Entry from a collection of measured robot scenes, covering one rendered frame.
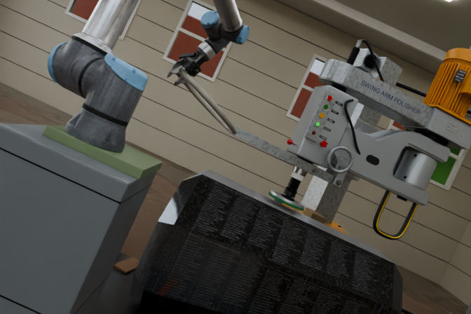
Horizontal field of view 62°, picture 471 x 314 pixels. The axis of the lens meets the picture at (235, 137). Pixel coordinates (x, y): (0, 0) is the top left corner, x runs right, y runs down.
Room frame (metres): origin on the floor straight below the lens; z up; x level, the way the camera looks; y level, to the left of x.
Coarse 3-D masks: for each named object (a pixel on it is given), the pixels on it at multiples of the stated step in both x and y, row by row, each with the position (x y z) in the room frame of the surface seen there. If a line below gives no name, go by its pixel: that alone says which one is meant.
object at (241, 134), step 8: (240, 136) 2.11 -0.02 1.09; (248, 136) 2.12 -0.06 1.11; (256, 144) 2.13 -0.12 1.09; (264, 144) 2.14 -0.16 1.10; (272, 144) 2.14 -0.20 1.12; (272, 152) 2.15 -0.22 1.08; (280, 152) 2.16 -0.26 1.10; (288, 160) 2.17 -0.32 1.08; (296, 160) 2.17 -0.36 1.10; (304, 168) 2.19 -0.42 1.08; (312, 168) 2.19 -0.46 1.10; (320, 176) 2.20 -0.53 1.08; (328, 176) 2.21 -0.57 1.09
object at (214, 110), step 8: (184, 72) 1.94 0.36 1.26; (192, 80) 1.90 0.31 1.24; (192, 88) 2.30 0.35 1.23; (200, 88) 1.89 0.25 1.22; (200, 96) 2.34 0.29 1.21; (208, 96) 1.89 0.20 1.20; (208, 104) 2.35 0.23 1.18; (216, 104) 1.90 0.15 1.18; (216, 112) 1.92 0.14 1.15; (224, 120) 1.94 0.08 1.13; (232, 128) 2.00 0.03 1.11
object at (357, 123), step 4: (352, 120) 2.82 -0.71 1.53; (356, 120) 2.79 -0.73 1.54; (360, 120) 2.80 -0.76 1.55; (348, 124) 2.83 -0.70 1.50; (356, 124) 2.79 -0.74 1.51; (360, 124) 2.80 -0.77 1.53; (364, 124) 2.82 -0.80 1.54; (368, 124) 2.83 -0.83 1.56; (356, 128) 2.79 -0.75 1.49; (360, 128) 2.80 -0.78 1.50; (364, 128) 2.80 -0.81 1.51; (368, 128) 2.81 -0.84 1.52; (372, 128) 2.85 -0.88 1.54; (368, 132) 2.81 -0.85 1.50; (372, 132) 2.83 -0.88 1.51; (348, 172) 2.82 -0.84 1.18; (348, 176) 2.85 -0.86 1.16; (352, 176) 2.86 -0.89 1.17; (356, 176) 2.87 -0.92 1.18; (356, 180) 2.89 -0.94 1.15
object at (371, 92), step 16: (336, 64) 2.15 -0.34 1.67; (320, 80) 2.26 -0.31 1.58; (336, 80) 2.14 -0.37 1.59; (352, 80) 2.14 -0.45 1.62; (368, 80) 2.15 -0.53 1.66; (352, 96) 2.30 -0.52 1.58; (368, 96) 2.16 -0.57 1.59; (384, 96) 2.18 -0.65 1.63; (400, 96) 2.19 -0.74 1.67; (384, 112) 2.33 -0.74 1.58; (400, 112) 2.20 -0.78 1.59; (416, 112) 2.22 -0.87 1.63; (432, 112) 2.23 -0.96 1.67; (416, 128) 2.33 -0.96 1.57; (432, 128) 2.23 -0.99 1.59; (448, 128) 2.24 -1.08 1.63; (464, 128) 2.26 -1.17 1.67; (448, 144) 2.37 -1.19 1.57; (464, 144) 2.27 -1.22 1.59
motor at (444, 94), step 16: (464, 48) 2.29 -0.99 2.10; (448, 64) 2.33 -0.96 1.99; (464, 64) 2.28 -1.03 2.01; (448, 80) 2.30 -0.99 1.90; (464, 80) 2.25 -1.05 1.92; (432, 96) 2.33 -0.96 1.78; (448, 96) 2.28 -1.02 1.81; (464, 96) 2.27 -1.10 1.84; (448, 112) 2.22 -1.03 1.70; (464, 112) 2.29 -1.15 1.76
